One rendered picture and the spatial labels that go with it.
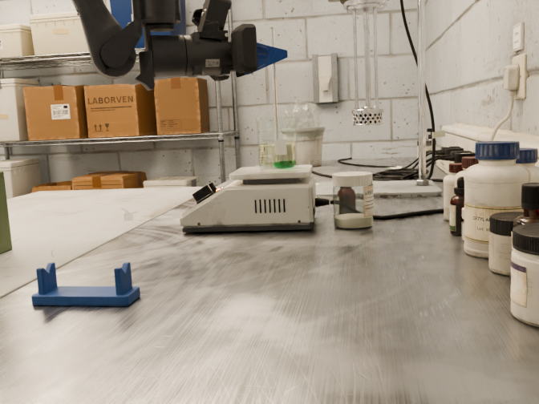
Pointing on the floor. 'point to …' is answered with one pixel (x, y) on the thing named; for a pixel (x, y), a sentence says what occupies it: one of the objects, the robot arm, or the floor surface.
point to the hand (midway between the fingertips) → (264, 54)
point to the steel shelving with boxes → (96, 105)
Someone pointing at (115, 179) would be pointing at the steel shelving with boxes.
